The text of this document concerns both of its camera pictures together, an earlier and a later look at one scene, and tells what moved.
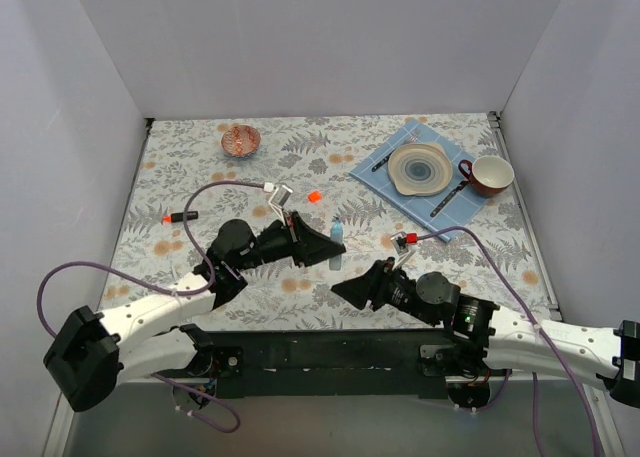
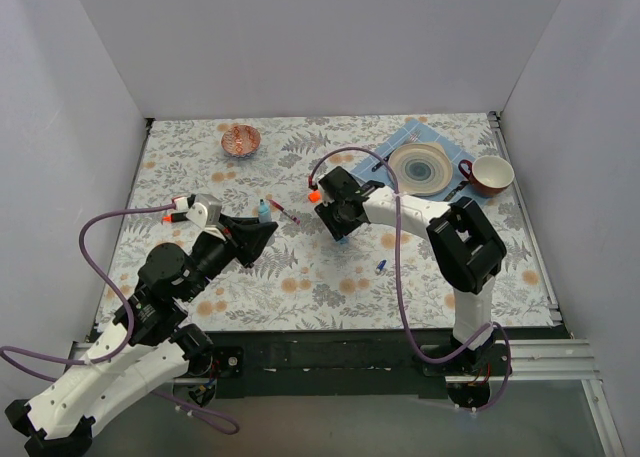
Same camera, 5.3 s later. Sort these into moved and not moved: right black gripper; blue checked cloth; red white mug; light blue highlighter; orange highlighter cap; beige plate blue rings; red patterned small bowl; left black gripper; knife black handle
Moved: left black gripper; right black gripper; light blue highlighter
Not moved: beige plate blue rings; blue checked cloth; red patterned small bowl; knife black handle; orange highlighter cap; red white mug
